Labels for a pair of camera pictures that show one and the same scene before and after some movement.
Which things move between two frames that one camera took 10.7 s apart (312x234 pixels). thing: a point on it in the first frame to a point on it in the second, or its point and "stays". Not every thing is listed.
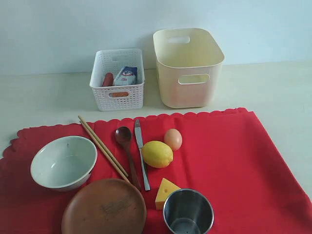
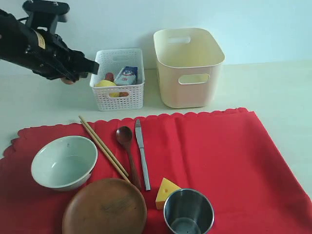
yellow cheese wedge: x=166 y=189 stays
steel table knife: x=138 y=129 stays
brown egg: x=173 y=137 to x=64 y=80
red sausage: x=108 y=80 stays
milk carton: x=128 y=75 stays
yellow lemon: x=157 y=154 to x=105 y=83
